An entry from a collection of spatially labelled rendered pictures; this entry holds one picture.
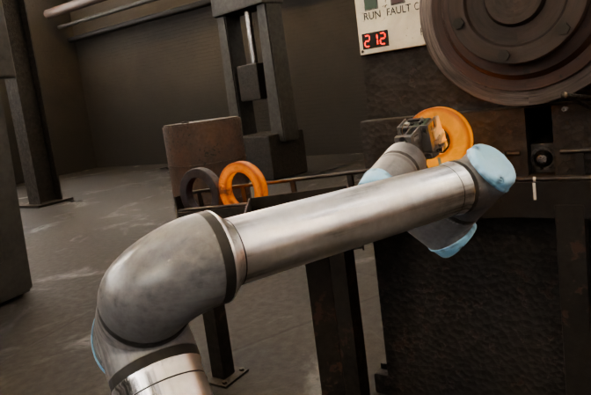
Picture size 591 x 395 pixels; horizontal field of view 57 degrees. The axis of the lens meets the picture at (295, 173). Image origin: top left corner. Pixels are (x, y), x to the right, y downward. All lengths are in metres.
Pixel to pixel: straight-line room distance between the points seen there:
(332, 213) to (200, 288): 0.21
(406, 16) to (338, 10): 6.92
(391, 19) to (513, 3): 0.43
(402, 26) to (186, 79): 8.92
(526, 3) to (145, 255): 0.92
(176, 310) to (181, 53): 9.84
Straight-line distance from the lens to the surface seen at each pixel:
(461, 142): 1.31
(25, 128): 7.68
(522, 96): 1.35
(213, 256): 0.62
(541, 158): 1.47
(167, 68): 10.69
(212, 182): 1.86
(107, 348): 0.74
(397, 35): 1.58
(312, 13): 8.70
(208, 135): 3.87
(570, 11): 1.25
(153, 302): 0.64
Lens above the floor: 0.97
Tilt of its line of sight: 8 degrees down
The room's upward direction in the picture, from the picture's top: 7 degrees counter-clockwise
